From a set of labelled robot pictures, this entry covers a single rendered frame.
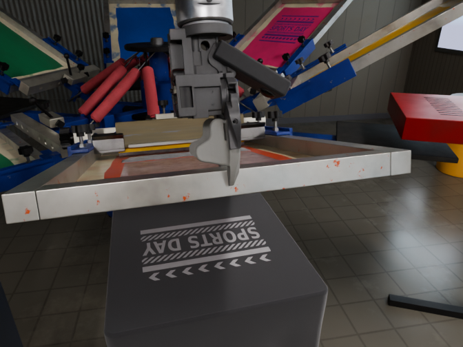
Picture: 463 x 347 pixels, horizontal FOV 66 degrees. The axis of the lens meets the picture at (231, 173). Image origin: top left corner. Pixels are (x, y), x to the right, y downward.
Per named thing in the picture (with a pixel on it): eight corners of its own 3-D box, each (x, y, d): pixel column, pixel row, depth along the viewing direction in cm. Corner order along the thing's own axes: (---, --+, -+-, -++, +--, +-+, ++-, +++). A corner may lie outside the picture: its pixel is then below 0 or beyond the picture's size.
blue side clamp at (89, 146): (91, 172, 91) (87, 144, 90) (70, 174, 90) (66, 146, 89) (103, 159, 120) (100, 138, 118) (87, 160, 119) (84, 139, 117)
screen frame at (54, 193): (410, 173, 57) (411, 150, 57) (5, 224, 44) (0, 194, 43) (256, 141, 132) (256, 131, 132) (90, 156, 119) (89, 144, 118)
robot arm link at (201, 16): (224, 3, 52) (239, -17, 44) (226, 36, 52) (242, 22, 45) (171, 3, 50) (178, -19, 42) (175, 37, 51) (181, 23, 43)
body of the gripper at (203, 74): (173, 122, 52) (165, 36, 50) (231, 117, 54) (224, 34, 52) (180, 122, 45) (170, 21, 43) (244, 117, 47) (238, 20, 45)
